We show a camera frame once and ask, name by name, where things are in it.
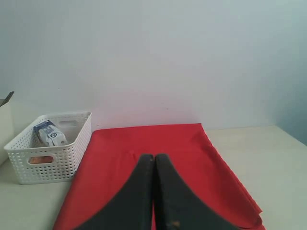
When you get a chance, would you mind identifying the blue silver milk carton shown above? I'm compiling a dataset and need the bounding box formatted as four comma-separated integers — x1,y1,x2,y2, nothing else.
33,120,68,147

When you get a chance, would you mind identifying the brown chopstick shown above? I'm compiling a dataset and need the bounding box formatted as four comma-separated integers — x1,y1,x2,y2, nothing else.
3,91,14,103

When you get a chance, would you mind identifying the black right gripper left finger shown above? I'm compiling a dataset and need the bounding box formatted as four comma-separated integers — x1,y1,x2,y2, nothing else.
76,154,154,230

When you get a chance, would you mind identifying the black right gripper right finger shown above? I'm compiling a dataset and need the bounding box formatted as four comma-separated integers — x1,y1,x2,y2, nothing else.
153,154,238,230

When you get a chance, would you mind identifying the red table cloth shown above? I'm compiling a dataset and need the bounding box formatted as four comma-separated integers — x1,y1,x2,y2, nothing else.
53,123,264,230

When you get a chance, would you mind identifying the cream plastic storage bin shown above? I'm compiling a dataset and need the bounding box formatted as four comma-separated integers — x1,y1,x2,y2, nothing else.
0,102,14,165

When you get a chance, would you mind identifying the fried chicken piece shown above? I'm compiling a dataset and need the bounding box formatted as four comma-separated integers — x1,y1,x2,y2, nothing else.
28,156,53,164

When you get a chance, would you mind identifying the white perforated plastic basket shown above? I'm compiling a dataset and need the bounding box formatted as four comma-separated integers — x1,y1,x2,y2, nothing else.
4,112,92,184

